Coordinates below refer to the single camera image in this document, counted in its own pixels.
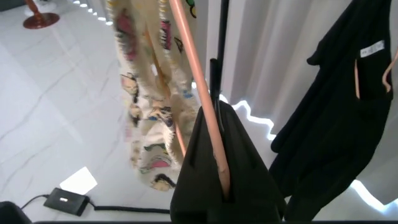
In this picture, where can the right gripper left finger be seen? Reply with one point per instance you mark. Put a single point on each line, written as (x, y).
(196, 180)

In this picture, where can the pink clothes hanger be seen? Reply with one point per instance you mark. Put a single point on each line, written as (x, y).
(199, 77)
(357, 81)

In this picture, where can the black clothes rack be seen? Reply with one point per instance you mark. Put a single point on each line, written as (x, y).
(222, 31)

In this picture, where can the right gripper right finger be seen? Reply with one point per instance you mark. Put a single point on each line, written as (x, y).
(252, 186)

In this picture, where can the cream printed garment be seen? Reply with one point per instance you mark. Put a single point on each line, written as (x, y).
(149, 124)

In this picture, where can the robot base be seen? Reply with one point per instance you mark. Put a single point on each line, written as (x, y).
(12, 213)

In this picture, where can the black T-shirt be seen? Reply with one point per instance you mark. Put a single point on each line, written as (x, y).
(326, 133)

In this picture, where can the white curtain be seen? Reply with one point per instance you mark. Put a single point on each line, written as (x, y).
(264, 46)

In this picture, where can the black power adapter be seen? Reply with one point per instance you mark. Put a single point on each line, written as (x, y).
(66, 201)

